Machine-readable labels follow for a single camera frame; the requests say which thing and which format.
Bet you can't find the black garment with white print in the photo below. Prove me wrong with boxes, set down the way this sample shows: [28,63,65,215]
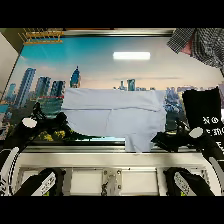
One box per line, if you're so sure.
[182,84,224,152]

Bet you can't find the checked shirt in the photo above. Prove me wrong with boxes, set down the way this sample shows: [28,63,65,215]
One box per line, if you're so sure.
[166,28,224,70]

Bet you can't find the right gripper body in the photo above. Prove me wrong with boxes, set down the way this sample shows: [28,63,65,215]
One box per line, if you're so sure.
[151,131,191,153]

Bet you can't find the light blue garment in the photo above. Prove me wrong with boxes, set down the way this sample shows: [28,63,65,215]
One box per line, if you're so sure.
[61,87,168,153]

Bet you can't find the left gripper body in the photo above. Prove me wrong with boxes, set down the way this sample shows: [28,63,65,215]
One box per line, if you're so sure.
[40,112,73,137]

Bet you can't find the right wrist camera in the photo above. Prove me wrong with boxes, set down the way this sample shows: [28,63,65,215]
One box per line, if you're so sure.
[174,118,192,135]

